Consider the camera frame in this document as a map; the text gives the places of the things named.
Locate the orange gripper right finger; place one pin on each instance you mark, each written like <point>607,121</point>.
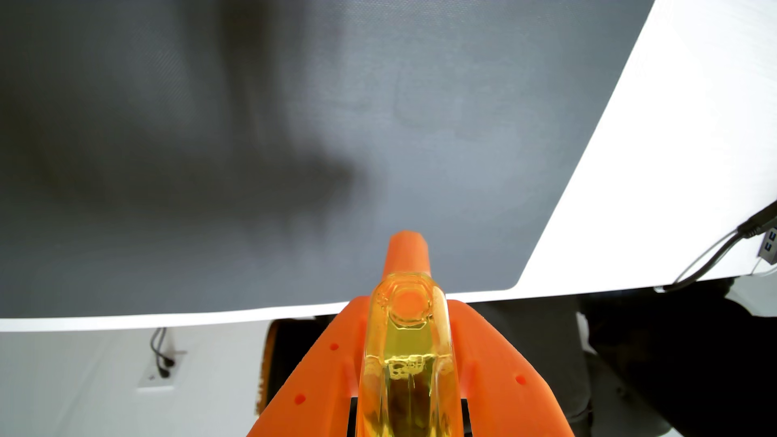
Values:
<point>504,388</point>

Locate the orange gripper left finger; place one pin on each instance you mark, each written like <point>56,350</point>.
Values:
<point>309,388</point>

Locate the yellow eyedrops bottle orange cap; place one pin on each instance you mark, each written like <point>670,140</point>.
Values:
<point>410,340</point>

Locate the black backpack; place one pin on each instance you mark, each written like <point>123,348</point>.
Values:
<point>540,340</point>

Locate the person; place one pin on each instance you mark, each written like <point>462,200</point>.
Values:
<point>686,364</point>

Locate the grey textured mat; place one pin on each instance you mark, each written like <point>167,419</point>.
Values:
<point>303,152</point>

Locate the white wall outlet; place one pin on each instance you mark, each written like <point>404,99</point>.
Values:
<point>152,379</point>

